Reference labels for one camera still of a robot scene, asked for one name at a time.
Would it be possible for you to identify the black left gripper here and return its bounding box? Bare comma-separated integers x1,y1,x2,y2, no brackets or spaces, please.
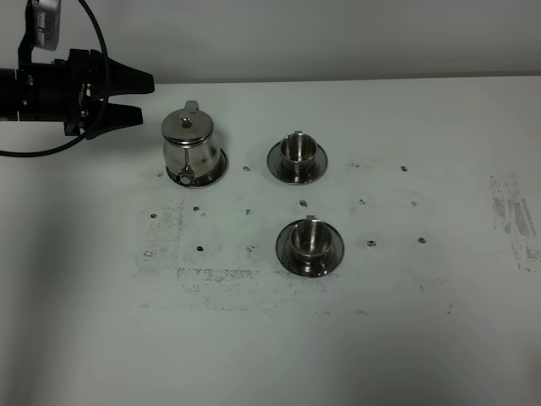
63,49,155,139

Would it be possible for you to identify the stainless steel teapot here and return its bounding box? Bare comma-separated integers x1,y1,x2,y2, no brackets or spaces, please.
161,101,222,183

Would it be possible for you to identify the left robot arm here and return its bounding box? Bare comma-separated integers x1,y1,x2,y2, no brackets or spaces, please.
1,49,143,140

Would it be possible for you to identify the teapot steel saucer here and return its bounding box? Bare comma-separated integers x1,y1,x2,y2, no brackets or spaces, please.
166,150,227,189

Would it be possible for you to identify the far stainless steel teacup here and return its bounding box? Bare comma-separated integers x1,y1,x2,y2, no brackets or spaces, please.
279,131,318,173

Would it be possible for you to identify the stainless steel teacup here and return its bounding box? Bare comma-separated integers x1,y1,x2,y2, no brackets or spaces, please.
290,217,333,261
279,131,318,173

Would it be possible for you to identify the near stainless steel teacup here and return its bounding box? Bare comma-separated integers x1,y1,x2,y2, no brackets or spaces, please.
290,217,333,261

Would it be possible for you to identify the far steel saucer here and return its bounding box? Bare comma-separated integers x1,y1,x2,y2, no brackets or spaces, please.
267,142,328,185

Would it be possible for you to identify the near steel saucer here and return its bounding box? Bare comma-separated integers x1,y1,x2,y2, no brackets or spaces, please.
276,219,345,278

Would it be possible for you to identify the black left camera cable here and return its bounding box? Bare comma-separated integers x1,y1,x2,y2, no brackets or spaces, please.
0,0,112,156

